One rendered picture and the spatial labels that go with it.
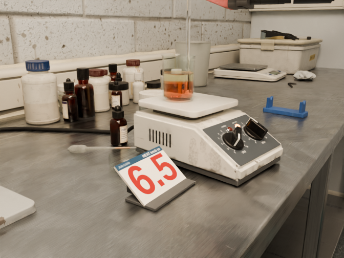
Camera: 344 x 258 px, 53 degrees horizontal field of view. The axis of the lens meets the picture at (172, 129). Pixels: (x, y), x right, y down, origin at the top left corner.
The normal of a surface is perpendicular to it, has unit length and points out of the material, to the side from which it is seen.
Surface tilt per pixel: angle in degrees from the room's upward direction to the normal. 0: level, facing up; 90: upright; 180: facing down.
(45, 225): 0
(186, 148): 90
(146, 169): 40
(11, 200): 0
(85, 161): 0
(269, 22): 91
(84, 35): 90
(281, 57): 93
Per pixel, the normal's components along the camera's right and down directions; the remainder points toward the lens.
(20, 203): 0.00, -0.96
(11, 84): 0.83, 0.16
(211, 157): -0.67, 0.21
